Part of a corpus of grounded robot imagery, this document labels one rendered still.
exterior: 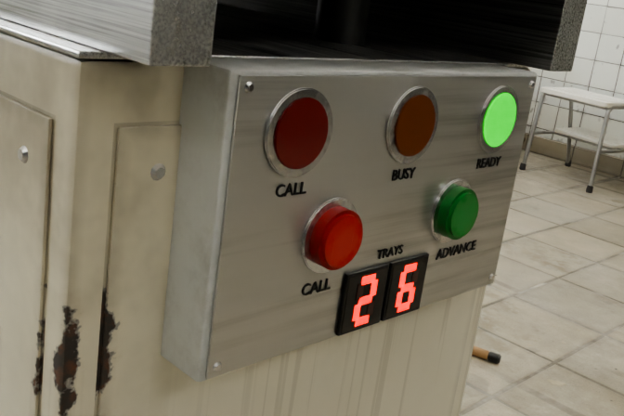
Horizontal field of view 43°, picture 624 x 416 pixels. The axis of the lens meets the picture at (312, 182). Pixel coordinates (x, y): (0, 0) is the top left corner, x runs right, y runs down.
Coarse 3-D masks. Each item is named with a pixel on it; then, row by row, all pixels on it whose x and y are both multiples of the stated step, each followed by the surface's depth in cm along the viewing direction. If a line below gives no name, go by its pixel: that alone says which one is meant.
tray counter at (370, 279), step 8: (368, 280) 40; (376, 280) 41; (360, 288) 40; (376, 288) 41; (360, 296) 40; (368, 296) 41; (360, 304) 40; (368, 304) 41; (368, 312) 41; (352, 320) 40; (360, 320) 41; (368, 320) 41
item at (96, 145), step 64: (320, 0) 47; (0, 64) 34; (64, 64) 30; (128, 64) 31; (512, 64) 51; (0, 128) 34; (64, 128) 31; (128, 128) 31; (0, 192) 35; (64, 192) 31; (128, 192) 32; (0, 256) 36; (64, 256) 32; (128, 256) 33; (0, 320) 36; (64, 320) 32; (128, 320) 34; (384, 320) 48; (448, 320) 54; (0, 384) 37; (64, 384) 33; (128, 384) 35; (192, 384) 38; (256, 384) 42; (320, 384) 46; (384, 384) 51; (448, 384) 57
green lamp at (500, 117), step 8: (504, 96) 45; (512, 96) 45; (496, 104) 44; (504, 104) 45; (512, 104) 45; (488, 112) 44; (496, 112) 44; (504, 112) 45; (512, 112) 46; (488, 120) 44; (496, 120) 45; (504, 120) 45; (512, 120) 46; (488, 128) 44; (496, 128) 45; (504, 128) 46; (512, 128) 46; (488, 136) 45; (496, 136) 45; (504, 136) 46; (488, 144) 45; (496, 144) 45
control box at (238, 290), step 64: (256, 64) 33; (320, 64) 36; (384, 64) 40; (448, 64) 45; (192, 128) 33; (256, 128) 32; (384, 128) 38; (448, 128) 42; (192, 192) 33; (256, 192) 33; (320, 192) 36; (384, 192) 40; (512, 192) 49; (192, 256) 34; (256, 256) 34; (384, 256) 41; (448, 256) 46; (192, 320) 34; (256, 320) 36; (320, 320) 39
